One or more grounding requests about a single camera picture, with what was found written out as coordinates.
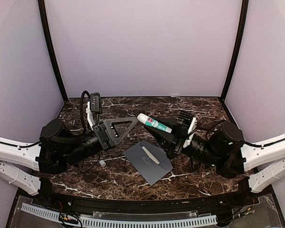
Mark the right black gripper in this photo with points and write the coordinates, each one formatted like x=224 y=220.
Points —
x=172 y=144

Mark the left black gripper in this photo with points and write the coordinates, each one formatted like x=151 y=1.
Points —
x=106 y=134

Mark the small grey glue cap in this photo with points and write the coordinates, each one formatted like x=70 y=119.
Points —
x=102 y=163

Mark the green white glue stick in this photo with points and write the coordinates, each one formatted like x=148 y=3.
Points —
x=150 y=122

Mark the white letter paper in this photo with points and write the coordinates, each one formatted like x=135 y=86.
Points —
x=150 y=155

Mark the grey blue envelope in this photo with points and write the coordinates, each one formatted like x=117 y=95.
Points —
x=150 y=171

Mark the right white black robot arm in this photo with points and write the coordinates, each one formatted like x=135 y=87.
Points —
x=226 y=149

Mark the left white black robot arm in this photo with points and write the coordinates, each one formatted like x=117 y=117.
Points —
x=56 y=149

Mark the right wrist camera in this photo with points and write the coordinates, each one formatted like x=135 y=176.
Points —
x=186 y=127

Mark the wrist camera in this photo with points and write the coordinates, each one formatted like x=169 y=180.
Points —
x=186 y=127
x=93 y=110

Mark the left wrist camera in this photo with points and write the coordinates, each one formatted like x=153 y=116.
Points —
x=93 y=110

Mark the light blue slotted cable duct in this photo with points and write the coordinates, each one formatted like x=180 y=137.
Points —
x=87 y=222

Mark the black curved front rail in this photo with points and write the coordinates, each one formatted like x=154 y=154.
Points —
x=81 y=205

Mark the right black corner post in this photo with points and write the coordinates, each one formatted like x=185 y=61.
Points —
x=236 y=49

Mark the black corner post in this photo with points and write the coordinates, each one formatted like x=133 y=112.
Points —
x=236 y=49
x=50 y=48

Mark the left black corner post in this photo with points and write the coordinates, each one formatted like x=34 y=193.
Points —
x=50 y=48

